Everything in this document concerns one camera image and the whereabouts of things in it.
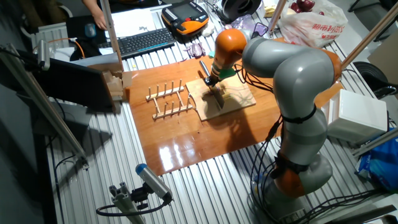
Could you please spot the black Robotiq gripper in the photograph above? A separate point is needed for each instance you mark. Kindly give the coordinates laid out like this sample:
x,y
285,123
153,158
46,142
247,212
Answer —
x,y
212,79

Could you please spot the steel cleaver knife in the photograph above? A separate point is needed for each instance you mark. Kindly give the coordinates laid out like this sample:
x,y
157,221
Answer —
x,y
219,99

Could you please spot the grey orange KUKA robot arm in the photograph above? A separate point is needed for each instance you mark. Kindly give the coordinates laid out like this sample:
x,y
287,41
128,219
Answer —
x,y
295,71

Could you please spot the person's forearm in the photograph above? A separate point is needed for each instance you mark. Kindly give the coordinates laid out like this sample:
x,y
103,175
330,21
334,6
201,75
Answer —
x,y
90,4

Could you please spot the person's bare hand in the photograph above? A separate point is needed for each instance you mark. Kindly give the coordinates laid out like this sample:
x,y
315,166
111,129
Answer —
x,y
100,20

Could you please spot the wooden cutting board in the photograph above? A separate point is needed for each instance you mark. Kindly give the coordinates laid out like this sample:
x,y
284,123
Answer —
x,y
236,102

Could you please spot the red onion peel pile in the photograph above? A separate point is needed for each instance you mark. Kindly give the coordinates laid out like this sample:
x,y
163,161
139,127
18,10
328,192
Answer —
x,y
196,49

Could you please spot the wooden peg dish rack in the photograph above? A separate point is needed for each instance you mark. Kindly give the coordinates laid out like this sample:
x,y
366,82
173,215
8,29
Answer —
x,y
165,94

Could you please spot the white garlic bulb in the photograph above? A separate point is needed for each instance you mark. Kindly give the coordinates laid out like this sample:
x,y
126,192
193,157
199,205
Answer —
x,y
208,29

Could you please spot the clear plastic bag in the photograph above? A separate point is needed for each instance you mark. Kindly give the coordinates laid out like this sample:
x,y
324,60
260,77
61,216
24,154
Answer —
x,y
245,23

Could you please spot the orange black teach pendant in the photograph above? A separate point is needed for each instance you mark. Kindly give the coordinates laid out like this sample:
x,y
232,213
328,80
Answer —
x,y
183,15

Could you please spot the black filament spool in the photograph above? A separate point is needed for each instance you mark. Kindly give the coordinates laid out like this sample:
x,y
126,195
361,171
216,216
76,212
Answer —
x,y
230,9

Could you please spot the black computer keyboard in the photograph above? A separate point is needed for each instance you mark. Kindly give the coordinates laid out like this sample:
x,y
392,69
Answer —
x,y
146,42

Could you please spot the yellow white small box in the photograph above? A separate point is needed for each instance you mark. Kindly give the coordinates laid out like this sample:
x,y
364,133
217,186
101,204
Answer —
x,y
270,12

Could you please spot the white paper sheet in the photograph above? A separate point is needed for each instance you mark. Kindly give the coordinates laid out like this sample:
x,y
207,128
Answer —
x,y
133,21

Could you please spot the whole red onion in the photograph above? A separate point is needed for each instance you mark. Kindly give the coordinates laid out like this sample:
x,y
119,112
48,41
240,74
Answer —
x,y
307,4
294,7

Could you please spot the white shopping bag red print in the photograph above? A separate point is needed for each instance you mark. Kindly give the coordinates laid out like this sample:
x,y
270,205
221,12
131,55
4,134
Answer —
x,y
314,28

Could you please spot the grey computer mouse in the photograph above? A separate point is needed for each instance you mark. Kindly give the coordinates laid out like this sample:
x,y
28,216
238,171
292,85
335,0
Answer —
x,y
90,30

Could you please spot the black flat monitor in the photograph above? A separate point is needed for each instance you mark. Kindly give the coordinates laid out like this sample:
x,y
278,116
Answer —
x,y
77,84

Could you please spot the black mouse mat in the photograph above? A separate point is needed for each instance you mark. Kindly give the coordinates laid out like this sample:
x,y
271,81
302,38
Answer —
x,y
74,28

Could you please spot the white plastic drawer box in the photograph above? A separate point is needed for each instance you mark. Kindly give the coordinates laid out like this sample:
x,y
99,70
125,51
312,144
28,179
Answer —
x,y
357,115

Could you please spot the black chair seat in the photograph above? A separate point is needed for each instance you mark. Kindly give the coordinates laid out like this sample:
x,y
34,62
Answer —
x,y
370,74

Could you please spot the blue plastic bag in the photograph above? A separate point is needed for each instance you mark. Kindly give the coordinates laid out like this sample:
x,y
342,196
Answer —
x,y
382,165

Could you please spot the green gripper mount plate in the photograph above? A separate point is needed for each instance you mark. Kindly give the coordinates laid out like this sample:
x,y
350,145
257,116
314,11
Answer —
x,y
227,73

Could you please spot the aluminium frame post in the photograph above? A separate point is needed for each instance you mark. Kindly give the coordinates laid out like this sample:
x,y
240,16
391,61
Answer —
x,y
370,37
376,141
276,15
110,34

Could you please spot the silver camera with blue end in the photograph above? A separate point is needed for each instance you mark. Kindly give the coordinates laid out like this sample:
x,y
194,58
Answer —
x,y
154,180

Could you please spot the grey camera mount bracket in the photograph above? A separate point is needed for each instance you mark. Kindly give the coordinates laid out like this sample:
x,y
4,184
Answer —
x,y
124,202

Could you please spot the long aluminium frame profile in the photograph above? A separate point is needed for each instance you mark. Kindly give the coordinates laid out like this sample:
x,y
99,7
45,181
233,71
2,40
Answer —
x,y
46,105

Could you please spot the silver stick camera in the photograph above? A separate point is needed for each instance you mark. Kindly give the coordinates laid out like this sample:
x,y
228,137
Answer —
x,y
43,54

